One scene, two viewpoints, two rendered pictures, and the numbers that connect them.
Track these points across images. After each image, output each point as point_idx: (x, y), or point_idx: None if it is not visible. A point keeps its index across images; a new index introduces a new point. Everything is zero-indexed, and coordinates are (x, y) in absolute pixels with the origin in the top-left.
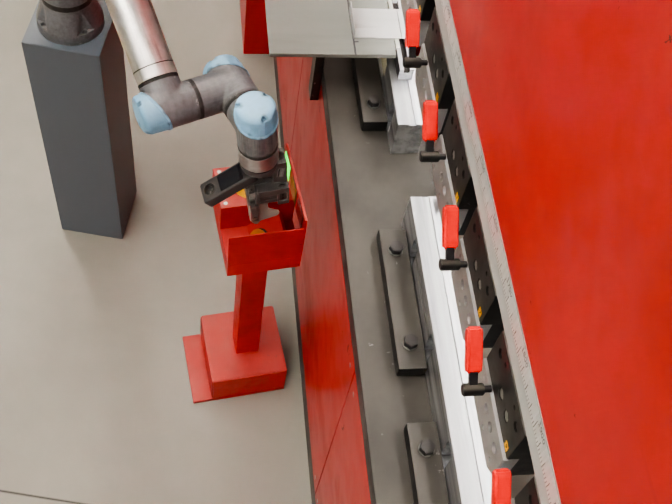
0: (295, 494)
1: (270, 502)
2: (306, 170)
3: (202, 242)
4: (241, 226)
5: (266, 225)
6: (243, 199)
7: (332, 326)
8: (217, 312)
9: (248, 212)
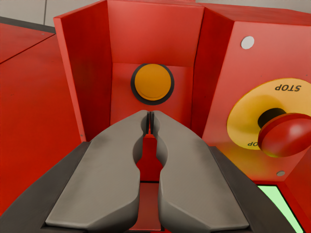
0: None
1: (67, 2)
2: None
3: (262, 3)
4: (195, 56)
5: (171, 107)
6: (235, 95)
7: (43, 122)
8: (205, 0)
9: (163, 117)
